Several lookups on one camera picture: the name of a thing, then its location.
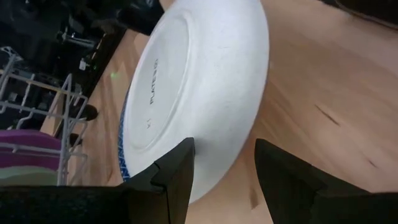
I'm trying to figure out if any blue patterned plate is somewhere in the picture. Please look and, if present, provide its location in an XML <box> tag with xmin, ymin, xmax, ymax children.
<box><xmin>117</xmin><ymin>83</ymin><xmax>131</xmax><ymax>183</ymax></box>

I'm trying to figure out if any white plate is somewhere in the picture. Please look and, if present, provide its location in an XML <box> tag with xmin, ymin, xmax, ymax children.
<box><xmin>123</xmin><ymin>0</ymin><xmax>270</xmax><ymax>205</ymax></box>

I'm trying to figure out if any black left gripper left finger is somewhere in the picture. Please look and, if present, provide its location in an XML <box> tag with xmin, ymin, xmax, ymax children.
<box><xmin>0</xmin><ymin>137</ymin><xmax>196</xmax><ymax>224</ymax></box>

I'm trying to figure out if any sage green plate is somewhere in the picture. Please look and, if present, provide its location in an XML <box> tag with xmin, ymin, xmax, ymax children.
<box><xmin>0</xmin><ymin>166</ymin><xmax>59</xmax><ymax>187</ymax></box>

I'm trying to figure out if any purple plate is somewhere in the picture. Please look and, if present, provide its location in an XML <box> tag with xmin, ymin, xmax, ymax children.
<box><xmin>0</xmin><ymin>129</ymin><xmax>63</xmax><ymax>171</ymax></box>

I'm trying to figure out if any grey wire dish rack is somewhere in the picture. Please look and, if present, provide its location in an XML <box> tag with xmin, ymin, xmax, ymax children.
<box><xmin>0</xmin><ymin>46</ymin><xmax>99</xmax><ymax>187</ymax></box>

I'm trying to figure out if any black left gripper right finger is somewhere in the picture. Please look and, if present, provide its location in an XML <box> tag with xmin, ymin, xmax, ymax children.
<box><xmin>254</xmin><ymin>138</ymin><xmax>398</xmax><ymax>224</ymax></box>

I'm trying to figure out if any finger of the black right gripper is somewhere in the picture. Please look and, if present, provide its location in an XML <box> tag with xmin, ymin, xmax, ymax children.
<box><xmin>117</xmin><ymin>0</ymin><xmax>165</xmax><ymax>35</ymax></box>

